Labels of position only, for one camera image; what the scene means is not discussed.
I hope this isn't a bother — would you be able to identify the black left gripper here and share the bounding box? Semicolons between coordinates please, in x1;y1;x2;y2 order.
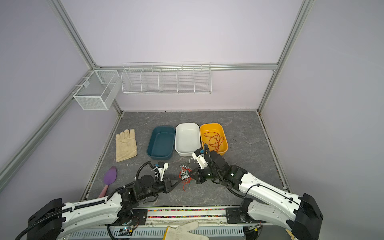
139;177;182;201

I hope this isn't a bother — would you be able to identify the white cable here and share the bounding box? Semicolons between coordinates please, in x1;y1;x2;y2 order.
179;158;199;181

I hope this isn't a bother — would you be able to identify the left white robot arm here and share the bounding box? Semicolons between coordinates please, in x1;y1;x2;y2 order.
16;161;181;240

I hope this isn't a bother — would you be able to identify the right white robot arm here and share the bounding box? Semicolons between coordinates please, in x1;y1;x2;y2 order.
189;149;324;240

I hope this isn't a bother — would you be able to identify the teal plastic bin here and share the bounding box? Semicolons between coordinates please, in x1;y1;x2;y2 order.
147;126;176;161

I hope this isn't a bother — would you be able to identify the white plastic bin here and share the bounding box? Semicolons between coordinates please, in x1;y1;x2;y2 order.
175;123;201;157

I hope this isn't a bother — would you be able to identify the yellow plastic bin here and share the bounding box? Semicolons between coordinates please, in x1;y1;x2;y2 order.
200;123;229;156

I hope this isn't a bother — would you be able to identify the white work glove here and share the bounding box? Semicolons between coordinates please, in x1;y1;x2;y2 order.
163;221;209;240

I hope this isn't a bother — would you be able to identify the cream fabric glove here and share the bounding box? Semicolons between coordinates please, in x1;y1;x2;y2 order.
116;129;137;163

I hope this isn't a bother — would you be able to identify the purple pink spatula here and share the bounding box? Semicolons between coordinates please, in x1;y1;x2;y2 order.
98;166;117;198

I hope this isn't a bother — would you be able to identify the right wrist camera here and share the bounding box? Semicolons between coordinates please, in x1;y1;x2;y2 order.
192;149;209;170

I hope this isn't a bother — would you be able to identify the colourful bead strip rail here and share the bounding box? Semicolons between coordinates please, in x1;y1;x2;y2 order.
147;207;226;219

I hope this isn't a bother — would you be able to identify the white wire wall shelf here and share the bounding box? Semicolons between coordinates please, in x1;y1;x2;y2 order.
121;62;212;95

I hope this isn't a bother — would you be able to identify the white wire mesh box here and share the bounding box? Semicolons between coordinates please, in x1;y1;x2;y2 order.
74;70;122;111

